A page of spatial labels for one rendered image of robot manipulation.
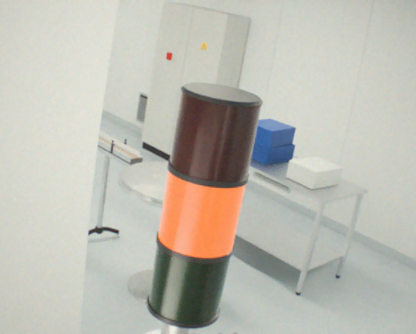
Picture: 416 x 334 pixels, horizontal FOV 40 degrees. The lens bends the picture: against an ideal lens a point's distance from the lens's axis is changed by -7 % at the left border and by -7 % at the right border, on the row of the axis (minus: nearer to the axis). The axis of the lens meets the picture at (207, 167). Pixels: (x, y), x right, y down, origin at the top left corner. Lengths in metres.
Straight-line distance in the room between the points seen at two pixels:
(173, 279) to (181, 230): 0.03
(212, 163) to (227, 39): 6.90
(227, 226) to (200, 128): 0.06
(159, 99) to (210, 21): 1.36
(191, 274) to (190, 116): 0.10
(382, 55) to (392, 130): 0.79
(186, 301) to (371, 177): 6.12
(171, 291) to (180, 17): 7.42
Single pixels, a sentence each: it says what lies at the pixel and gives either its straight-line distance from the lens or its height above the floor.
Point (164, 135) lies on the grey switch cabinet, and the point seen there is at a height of 0.31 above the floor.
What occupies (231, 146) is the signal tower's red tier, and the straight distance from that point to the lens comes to 0.35.
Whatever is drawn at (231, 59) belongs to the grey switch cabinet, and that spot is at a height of 1.50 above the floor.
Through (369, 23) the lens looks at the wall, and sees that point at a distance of 6.46.
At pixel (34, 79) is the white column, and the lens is 1.91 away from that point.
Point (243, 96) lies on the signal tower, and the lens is 0.36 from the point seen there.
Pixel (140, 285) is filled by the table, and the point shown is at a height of 0.03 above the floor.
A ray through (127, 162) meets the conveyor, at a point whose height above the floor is 0.89.
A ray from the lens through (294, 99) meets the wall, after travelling 7.01.
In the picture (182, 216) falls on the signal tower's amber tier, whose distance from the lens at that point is 0.36.
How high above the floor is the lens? 2.42
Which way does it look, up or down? 18 degrees down
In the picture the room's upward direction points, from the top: 10 degrees clockwise
